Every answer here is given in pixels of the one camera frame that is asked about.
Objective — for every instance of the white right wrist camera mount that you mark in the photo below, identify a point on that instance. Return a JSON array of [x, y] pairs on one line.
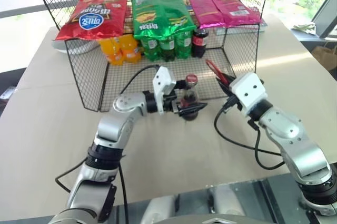
[[250, 87]]

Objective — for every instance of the magenta chip bag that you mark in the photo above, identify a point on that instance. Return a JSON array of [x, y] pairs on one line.
[[234, 8], [202, 10]]

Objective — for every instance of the red chip bag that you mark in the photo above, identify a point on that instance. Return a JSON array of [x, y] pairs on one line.
[[92, 15]]

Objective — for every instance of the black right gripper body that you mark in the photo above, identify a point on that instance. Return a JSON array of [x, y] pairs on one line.
[[233, 101]]

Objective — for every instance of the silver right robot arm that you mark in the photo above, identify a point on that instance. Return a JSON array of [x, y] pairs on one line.
[[295, 139]]

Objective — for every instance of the grey rounded shape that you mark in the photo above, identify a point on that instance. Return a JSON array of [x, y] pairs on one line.
[[227, 203]]

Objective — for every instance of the green soda plastic bottle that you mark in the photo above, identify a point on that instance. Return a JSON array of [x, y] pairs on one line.
[[150, 48], [167, 50], [183, 46]]

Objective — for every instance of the glass cola bottle red cap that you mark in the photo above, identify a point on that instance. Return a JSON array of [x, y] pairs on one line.
[[190, 97]]

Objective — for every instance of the red bottle opener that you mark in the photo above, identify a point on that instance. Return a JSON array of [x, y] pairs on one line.
[[216, 69]]

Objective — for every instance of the orange soda plastic bottle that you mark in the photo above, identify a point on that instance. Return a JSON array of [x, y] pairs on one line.
[[130, 48], [113, 52]]

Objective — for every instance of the green chip bag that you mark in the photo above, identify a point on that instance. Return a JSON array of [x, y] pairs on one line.
[[158, 15]]

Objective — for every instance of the brown paper bag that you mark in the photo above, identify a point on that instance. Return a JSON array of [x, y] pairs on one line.
[[325, 55]]

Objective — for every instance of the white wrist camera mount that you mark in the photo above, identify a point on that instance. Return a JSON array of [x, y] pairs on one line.
[[163, 79], [250, 87]]

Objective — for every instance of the white crumpled cloth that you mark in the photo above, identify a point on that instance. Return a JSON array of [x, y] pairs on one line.
[[304, 28]]

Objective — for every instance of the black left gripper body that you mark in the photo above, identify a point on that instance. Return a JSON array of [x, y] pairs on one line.
[[171, 104]]

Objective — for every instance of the dark slanted panel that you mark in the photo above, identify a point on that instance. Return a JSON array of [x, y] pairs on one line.
[[326, 18]]

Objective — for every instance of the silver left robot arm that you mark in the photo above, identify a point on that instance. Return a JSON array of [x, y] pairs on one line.
[[126, 108]]

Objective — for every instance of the dark cola plastic bottle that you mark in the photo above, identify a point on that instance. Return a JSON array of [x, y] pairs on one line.
[[199, 43]]

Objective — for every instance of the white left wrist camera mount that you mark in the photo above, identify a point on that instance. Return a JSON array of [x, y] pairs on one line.
[[163, 79]]

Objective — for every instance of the white plate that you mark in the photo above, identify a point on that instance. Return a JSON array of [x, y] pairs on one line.
[[59, 44]]

